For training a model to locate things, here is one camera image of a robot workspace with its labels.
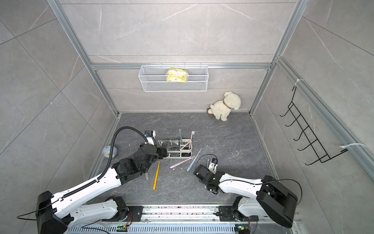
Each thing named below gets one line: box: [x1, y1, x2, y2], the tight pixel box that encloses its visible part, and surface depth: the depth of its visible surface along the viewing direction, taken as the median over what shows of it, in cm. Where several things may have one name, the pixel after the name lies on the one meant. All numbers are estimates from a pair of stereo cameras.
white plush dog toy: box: [206, 90, 242, 122], surface depth 112 cm
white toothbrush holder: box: [156, 138, 193, 159], surface depth 92 cm
